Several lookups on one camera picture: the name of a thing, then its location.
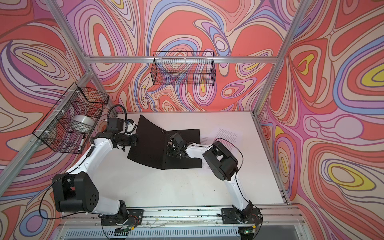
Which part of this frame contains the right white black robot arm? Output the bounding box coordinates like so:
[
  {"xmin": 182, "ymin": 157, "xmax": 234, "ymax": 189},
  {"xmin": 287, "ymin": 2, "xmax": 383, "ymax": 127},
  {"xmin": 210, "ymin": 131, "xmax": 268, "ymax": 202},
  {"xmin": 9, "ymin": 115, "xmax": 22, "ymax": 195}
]
[{"xmin": 167, "ymin": 133, "xmax": 254, "ymax": 223}]

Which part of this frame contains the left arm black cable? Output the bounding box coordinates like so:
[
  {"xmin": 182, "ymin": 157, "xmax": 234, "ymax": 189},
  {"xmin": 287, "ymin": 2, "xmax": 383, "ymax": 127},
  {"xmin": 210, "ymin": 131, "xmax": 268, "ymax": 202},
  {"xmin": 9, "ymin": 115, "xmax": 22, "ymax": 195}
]
[{"xmin": 106, "ymin": 104, "xmax": 128, "ymax": 121}]

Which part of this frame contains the back black wire basket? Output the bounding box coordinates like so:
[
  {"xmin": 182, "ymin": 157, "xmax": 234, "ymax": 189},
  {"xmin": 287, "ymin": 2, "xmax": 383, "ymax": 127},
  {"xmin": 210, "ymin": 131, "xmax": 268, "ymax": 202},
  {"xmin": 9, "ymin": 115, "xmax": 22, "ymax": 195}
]
[{"xmin": 151, "ymin": 51, "xmax": 216, "ymax": 86}]

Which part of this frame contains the teal file folder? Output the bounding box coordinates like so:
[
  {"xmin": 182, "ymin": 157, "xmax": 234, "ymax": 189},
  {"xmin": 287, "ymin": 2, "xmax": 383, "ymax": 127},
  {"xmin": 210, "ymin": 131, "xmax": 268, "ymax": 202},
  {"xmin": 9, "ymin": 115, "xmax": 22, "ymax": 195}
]
[{"xmin": 128, "ymin": 115, "xmax": 203, "ymax": 170}]

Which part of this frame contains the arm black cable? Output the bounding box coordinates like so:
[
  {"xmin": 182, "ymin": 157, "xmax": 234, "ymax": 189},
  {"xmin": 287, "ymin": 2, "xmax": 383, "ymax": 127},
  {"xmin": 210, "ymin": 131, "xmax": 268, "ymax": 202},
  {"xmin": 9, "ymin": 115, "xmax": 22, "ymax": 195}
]
[
  {"xmin": 214, "ymin": 137, "xmax": 245, "ymax": 175},
  {"xmin": 106, "ymin": 104, "xmax": 128, "ymax": 121}
]

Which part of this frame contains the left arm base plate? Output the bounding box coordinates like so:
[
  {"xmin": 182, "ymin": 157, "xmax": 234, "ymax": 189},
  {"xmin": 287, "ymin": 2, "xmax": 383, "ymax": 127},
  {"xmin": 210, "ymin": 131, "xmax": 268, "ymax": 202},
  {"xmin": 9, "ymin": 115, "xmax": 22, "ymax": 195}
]
[{"xmin": 101, "ymin": 209, "xmax": 144, "ymax": 227}]

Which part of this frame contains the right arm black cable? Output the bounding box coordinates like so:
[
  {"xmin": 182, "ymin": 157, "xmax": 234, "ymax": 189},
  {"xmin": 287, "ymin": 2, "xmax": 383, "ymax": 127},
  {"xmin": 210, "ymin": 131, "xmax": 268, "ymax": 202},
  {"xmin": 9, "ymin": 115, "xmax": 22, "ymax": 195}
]
[{"xmin": 214, "ymin": 137, "xmax": 245, "ymax": 175}]

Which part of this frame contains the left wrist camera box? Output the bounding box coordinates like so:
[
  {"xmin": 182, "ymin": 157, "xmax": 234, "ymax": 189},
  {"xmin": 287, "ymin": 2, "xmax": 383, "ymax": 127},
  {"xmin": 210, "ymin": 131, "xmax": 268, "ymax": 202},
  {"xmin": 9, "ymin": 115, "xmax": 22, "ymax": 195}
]
[{"xmin": 107, "ymin": 118, "xmax": 135, "ymax": 133}]

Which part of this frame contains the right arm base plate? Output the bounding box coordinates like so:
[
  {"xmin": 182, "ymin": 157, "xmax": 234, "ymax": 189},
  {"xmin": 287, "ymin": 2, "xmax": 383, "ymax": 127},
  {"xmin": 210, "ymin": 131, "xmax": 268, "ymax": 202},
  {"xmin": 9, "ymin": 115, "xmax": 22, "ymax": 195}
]
[{"xmin": 217, "ymin": 207, "xmax": 263, "ymax": 226}]

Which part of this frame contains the silver tape roll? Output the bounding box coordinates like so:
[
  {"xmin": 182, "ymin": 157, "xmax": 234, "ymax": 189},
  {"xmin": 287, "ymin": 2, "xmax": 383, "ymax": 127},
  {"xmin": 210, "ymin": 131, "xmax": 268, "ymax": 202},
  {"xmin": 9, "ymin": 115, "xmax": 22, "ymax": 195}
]
[{"xmin": 70, "ymin": 115, "xmax": 95, "ymax": 134}]

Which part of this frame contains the aluminium front rail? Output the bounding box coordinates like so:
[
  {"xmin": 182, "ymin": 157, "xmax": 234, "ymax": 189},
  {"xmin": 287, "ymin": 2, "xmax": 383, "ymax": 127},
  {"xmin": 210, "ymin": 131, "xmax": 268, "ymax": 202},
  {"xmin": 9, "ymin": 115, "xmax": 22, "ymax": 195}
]
[{"xmin": 58, "ymin": 204, "xmax": 304, "ymax": 226}]

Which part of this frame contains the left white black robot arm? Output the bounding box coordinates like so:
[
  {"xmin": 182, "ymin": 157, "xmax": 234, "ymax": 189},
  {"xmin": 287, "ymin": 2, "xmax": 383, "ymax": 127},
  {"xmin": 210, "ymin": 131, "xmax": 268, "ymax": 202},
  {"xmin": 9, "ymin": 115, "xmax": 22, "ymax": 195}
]
[{"xmin": 52, "ymin": 131, "xmax": 137, "ymax": 225}]

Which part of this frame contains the white ventilation grille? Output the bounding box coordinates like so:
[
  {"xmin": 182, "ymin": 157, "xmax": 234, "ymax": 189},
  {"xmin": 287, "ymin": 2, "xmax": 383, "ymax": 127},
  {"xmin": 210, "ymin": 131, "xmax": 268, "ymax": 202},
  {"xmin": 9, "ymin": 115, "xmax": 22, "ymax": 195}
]
[{"xmin": 59, "ymin": 227, "xmax": 240, "ymax": 240}]

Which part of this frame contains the black white marker pen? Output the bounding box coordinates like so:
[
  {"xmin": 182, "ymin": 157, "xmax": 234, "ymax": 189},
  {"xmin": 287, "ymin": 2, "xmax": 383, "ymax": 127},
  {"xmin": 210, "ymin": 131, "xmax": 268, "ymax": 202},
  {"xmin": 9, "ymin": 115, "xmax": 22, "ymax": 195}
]
[{"xmin": 78, "ymin": 139, "xmax": 85, "ymax": 153}]

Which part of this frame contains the black wire basket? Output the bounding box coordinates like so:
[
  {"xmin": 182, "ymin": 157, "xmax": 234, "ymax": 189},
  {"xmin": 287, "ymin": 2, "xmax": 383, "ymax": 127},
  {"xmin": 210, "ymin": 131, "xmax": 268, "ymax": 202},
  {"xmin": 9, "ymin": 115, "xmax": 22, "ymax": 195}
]
[
  {"xmin": 151, "ymin": 51, "xmax": 216, "ymax": 86},
  {"xmin": 33, "ymin": 83, "xmax": 109, "ymax": 154}
]

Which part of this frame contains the left black wire basket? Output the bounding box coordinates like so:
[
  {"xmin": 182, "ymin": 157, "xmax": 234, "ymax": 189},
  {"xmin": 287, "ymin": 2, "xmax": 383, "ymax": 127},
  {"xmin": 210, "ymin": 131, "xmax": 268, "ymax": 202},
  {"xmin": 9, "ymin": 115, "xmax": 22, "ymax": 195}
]
[{"xmin": 33, "ymin": 83, "xmax": 109, "ymax": 154}]

